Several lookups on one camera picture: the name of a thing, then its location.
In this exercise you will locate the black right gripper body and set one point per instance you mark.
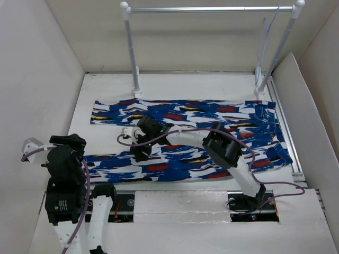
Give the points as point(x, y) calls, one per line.
point(146, 148)

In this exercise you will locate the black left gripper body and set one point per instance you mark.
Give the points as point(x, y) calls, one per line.
point(79, 145)

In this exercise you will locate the blue patterned trousers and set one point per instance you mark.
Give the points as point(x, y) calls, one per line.
point(180, 155)

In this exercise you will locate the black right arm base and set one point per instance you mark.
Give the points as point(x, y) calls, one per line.
point(241, 210)

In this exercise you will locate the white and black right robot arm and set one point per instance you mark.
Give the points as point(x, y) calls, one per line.
point(222, 147)

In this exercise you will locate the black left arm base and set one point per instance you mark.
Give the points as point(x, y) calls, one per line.
point(123, 209)

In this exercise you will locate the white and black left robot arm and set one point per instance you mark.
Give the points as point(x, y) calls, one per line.
point(78, 213)

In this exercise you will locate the white clothes rack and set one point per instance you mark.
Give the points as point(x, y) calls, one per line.
point(196, 36)

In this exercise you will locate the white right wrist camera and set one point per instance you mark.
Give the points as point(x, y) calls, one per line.
point(131, 133)

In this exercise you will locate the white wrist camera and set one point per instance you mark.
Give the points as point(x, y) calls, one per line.
point(131, 133)
point(35, 152)

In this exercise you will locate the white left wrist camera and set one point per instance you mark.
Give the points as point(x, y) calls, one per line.
point(35, 152)

